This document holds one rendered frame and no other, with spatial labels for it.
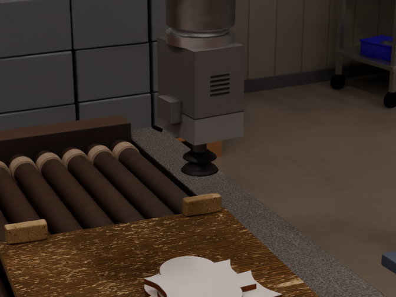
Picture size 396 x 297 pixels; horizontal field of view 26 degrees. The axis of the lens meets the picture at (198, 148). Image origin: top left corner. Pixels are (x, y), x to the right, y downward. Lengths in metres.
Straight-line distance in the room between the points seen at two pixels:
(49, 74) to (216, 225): 2.58
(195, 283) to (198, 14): 0.33
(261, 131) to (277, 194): 0.89
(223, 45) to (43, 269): 0.42
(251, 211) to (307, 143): 3.12
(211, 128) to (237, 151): 3.42
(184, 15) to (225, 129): 0.13
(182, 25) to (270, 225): 0.50
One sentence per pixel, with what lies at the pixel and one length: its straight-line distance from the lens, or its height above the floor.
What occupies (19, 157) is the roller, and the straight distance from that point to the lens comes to 1.61.
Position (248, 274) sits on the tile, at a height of 0.96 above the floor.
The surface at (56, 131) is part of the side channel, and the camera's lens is 1.66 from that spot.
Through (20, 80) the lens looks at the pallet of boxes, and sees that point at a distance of 3.76.
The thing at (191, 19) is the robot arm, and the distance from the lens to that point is 0.90.
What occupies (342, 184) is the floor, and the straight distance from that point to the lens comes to 3.97.
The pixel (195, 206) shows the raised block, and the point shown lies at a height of 0.95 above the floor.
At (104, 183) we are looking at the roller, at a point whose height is 0.92.
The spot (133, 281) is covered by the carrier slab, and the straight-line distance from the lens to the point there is 1.12.
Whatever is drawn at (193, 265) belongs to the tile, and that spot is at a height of 0.97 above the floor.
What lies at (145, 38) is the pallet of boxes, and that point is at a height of 0.64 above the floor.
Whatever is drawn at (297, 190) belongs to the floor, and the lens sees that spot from 3.88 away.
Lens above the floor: 1.47
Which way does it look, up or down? 20 degrees down
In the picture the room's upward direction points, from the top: straight up
